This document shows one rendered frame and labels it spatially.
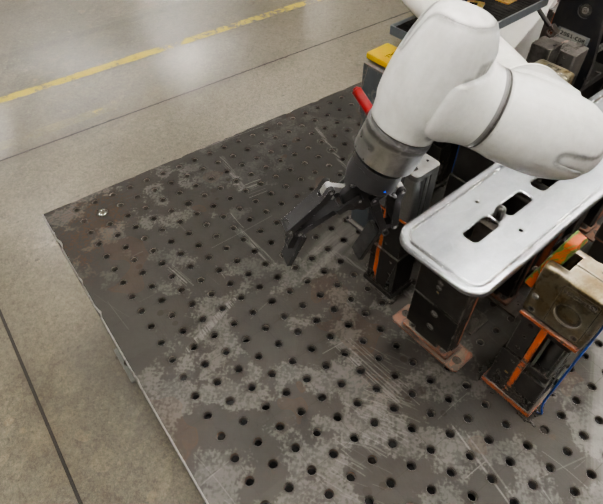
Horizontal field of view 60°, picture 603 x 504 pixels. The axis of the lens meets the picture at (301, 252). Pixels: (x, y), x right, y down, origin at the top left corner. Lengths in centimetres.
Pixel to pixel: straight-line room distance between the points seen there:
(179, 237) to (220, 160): 31
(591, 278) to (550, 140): 27
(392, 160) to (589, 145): 23
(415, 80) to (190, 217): 89
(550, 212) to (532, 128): 40
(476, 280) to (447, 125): 33
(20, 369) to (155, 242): 94
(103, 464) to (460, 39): 160
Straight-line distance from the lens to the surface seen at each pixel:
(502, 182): 107
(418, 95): 62
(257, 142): 160
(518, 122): 66
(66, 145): 299
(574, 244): 85
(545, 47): 134
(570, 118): 69
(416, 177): 94
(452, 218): 97
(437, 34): 61
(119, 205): 148
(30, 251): 249
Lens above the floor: 166
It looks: 49 degrees down
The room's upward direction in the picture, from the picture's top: straight up
